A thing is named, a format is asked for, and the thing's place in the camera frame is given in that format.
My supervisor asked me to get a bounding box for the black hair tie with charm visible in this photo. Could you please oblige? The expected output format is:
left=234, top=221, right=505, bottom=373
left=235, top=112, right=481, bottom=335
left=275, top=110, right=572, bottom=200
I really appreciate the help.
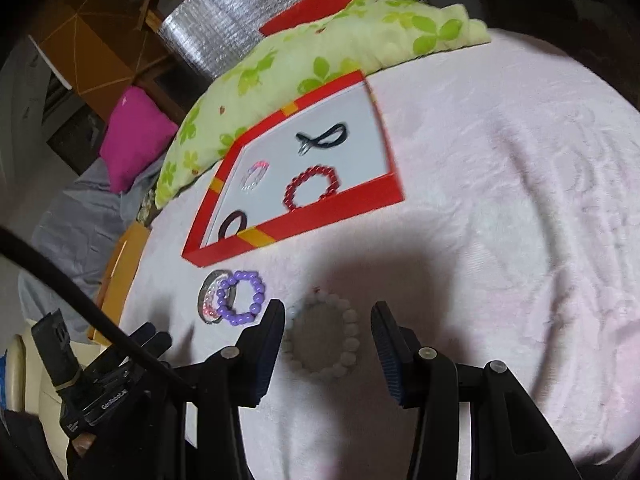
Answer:
left=294, top=122, right=350, bottom=156

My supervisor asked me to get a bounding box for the pink and white bead bracelet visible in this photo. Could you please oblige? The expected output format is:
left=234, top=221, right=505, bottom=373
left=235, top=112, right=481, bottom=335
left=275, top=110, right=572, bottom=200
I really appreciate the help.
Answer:
left=240, top=160, right=271, bottom=194

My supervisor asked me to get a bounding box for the left hand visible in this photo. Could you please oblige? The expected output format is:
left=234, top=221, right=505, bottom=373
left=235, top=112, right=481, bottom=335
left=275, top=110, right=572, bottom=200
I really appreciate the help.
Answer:
left=70, top=434, right=96, bottom=457

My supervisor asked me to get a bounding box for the maroon elastic hair band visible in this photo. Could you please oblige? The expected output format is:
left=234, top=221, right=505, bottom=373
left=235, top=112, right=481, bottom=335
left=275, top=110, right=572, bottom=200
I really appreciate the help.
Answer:
left=217, top=209, right=248, bottom=240

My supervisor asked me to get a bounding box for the magenta cushion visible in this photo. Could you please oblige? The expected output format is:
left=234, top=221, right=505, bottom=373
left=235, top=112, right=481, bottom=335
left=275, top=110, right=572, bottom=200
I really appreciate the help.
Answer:
left=100, top=86, right=178, bottom=193

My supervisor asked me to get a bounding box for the red shallow box tray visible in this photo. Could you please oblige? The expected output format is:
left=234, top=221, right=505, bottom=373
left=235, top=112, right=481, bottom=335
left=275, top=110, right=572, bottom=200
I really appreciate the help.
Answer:
left=182, top=72, right=404, bottom=266

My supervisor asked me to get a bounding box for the green floral pillow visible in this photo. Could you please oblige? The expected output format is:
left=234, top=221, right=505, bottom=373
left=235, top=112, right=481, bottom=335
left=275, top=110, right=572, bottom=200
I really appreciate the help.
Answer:
left=154, top=0, right=490, bottom=208

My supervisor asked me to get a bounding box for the pink white towel blanket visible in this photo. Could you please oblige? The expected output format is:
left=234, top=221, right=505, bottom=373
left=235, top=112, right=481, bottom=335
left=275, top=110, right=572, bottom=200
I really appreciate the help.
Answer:
left=119, top=27, right=640, bottom=480

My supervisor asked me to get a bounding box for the grey bed sheet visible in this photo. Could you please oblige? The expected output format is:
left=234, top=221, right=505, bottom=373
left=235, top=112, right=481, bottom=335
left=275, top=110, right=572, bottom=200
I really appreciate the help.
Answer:
left=16, top=154, right=172, bottom=321

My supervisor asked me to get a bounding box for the red bead bracelet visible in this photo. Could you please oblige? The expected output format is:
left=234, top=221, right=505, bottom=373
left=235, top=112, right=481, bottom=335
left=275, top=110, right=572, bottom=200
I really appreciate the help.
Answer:
left=281, top=164, right=343, bottom=213

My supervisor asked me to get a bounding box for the purple bead bracelet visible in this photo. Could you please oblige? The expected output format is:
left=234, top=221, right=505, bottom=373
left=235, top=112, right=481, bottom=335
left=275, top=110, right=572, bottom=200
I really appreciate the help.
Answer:
left=214, top=270, right=267, bottom=328

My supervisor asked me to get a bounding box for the red cushion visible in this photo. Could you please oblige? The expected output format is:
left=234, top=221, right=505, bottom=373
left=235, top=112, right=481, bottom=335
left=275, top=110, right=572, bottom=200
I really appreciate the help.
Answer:
left=259, top=0, right=352, bottom=36

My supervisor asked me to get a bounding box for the silver metal bangle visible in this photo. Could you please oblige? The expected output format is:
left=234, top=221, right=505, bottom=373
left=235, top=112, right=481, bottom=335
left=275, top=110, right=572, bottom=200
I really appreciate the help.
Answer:
left=196, top=269, right=232, bottom=325

